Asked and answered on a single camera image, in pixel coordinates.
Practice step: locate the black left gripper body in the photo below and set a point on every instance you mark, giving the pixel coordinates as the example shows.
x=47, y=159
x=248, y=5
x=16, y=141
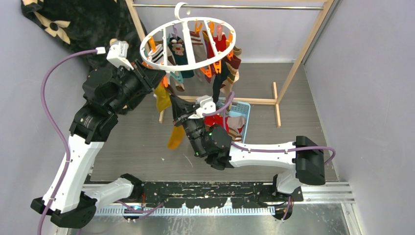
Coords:
x=133, y=82

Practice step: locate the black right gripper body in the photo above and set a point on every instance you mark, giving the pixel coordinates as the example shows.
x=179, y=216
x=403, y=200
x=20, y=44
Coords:
x=194, y=129

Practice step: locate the orange hanger clip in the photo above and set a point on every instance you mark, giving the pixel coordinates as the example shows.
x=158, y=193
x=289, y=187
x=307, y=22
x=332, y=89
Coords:
x=165, y=81
x=213, y=69

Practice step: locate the mustard yellow sock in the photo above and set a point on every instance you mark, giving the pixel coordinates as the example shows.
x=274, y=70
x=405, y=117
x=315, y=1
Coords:
x=162, y=98

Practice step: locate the white round clip hanger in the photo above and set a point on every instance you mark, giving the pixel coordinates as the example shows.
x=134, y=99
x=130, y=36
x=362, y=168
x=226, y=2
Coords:
x=209, y=23

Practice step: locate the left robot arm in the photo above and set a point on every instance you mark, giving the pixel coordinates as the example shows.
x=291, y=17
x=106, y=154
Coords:
x=106, y=93

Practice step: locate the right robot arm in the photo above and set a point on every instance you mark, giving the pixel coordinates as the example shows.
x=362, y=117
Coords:
x=302, y=160

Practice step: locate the teal hanger clip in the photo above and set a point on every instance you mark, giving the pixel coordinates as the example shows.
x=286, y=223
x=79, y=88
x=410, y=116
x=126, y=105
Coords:
x=177, y=76

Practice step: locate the orange open hanger clip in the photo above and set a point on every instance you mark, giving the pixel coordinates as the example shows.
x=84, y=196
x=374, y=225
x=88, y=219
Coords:
x=213, y=69

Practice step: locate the green monkey face sock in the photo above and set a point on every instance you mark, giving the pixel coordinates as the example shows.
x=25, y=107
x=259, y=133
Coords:
x=177, y=47

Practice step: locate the black hanging sock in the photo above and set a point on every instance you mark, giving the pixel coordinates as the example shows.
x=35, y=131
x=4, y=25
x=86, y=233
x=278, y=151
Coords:
x=217, y=84

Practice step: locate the brown striped hanging sock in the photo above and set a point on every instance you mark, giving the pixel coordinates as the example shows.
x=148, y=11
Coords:
x=233, y=65

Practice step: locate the metal hanging rod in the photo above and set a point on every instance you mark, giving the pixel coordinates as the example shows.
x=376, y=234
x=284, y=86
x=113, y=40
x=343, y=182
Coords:
x=307, y=8

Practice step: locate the red patterned hanging sock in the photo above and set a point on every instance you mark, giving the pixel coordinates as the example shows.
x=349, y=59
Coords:
x=219, y=44

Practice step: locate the black floral fleece blanket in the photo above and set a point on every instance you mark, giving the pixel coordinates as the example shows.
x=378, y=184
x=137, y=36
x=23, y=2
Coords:
x=80, y=25

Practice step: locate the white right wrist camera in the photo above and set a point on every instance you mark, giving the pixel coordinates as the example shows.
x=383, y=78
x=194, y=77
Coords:
x=206, y=106

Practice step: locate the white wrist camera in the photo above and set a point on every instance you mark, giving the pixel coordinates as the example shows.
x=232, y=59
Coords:
x=116, y=55
x=206, y=106

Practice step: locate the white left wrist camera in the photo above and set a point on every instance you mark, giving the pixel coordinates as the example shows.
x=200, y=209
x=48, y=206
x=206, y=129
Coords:
x=116, y=55

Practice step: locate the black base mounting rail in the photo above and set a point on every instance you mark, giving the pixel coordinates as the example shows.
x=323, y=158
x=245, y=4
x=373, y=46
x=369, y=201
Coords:
x=206, y=195

